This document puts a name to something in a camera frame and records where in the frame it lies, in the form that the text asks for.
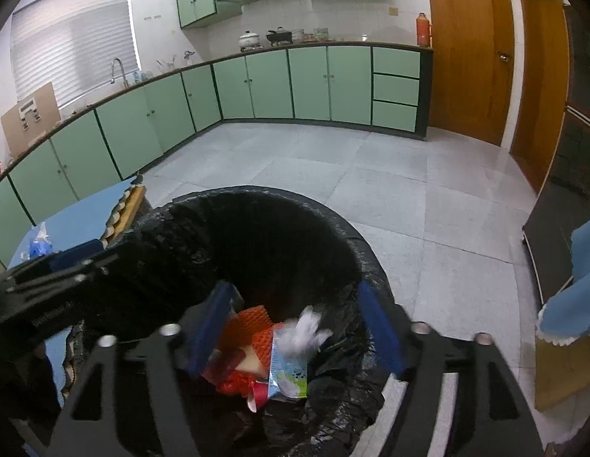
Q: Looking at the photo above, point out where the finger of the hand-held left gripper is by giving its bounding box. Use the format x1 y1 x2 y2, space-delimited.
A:
6 239 108 281
3 243 139 306

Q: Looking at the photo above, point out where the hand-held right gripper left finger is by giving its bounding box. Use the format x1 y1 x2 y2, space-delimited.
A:
47 281 239 457

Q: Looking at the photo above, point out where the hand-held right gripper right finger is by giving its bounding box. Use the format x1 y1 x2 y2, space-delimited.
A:
358 279 547 457

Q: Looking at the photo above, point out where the red plastic bag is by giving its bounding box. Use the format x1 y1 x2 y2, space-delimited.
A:
203 343 249 384

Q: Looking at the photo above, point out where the orange foam fruit net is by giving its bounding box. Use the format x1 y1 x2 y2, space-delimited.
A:
223 307 273 344
215 329 277 397

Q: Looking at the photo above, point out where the trash bin with black bag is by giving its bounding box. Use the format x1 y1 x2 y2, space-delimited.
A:
69 185 411 457

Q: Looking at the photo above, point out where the blue plastic bag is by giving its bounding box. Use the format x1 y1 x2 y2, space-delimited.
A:
21 221 56 262

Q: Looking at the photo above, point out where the white crumpled bag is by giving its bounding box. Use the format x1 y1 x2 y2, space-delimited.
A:
280 307 334 359

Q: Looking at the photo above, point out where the brown cardboard board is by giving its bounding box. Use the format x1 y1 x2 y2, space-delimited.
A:
0 81 62 159

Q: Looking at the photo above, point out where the white device on board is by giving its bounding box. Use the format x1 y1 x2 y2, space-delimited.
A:
17 97 43 130

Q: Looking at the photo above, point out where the wooden side table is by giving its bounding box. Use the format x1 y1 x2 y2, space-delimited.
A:
533 332 590 444

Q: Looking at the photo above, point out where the light blue scalloped tablecloth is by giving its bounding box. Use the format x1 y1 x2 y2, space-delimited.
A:
536 214 590 346

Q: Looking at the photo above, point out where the window blind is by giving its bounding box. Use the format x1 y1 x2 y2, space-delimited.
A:
10 0 141 113

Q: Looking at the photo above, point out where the green base cabinet run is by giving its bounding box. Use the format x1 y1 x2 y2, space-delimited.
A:
0 42 435 267

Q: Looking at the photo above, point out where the dark tall cabinet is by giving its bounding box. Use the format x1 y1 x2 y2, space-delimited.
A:
520 7 590 306

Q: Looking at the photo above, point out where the white cooking pot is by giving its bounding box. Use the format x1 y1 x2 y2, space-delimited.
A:
238 30 262 53

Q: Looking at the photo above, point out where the black wok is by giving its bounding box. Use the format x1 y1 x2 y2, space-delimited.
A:
265 27 294 46

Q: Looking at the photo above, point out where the orange thermos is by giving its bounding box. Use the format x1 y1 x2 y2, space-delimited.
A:
415 11 432 48

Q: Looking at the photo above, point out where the row of glass jars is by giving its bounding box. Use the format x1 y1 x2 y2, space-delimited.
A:
291 27 330 43

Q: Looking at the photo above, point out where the wooden door with dark frame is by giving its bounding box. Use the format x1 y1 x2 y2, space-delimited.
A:
509 0 572 195

